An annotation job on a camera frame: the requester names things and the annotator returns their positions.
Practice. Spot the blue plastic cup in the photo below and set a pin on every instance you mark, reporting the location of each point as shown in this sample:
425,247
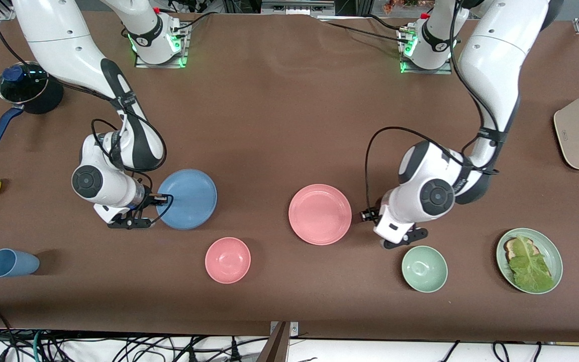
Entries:
12,263

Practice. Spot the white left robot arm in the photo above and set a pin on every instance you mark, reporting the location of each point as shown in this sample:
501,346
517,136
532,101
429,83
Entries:
495,60

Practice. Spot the metal table edge bracket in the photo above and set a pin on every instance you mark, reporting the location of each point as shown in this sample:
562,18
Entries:
294,329

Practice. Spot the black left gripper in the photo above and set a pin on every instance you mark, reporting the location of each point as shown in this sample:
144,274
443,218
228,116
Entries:
374,213

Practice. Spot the small green bowl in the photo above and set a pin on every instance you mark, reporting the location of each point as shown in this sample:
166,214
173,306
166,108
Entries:
424,269

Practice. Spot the green lettuce leaf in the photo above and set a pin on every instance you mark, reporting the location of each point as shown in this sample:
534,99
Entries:
532,269

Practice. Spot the glass lid blue knob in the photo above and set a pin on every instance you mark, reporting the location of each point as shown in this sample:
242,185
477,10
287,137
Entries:
23,83

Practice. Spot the small pink bowl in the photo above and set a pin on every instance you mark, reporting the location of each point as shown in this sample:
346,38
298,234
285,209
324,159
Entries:
227,260

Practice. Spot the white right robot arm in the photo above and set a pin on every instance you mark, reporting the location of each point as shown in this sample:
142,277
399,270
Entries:
58,45

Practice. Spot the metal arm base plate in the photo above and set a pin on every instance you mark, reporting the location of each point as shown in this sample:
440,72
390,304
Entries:
183,55
404,68

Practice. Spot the dark camera stand post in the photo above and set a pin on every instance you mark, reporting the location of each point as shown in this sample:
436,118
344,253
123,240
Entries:
277,347

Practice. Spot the aluminium frame rail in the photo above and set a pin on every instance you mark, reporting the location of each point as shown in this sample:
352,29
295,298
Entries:
297,6

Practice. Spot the blue plate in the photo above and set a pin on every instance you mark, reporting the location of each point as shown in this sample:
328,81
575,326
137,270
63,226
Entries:
191,201

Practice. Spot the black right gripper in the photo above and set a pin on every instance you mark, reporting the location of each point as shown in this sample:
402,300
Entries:
152,200

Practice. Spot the pink plate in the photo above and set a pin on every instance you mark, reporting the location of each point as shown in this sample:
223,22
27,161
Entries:
320,214

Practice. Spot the green plate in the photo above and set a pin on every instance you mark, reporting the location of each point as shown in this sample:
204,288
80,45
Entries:
553,256

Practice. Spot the orange leafy object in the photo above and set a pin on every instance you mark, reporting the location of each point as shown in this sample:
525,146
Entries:
405,5

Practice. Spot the toasted bread slice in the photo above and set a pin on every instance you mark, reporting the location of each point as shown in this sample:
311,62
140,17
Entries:
510,247

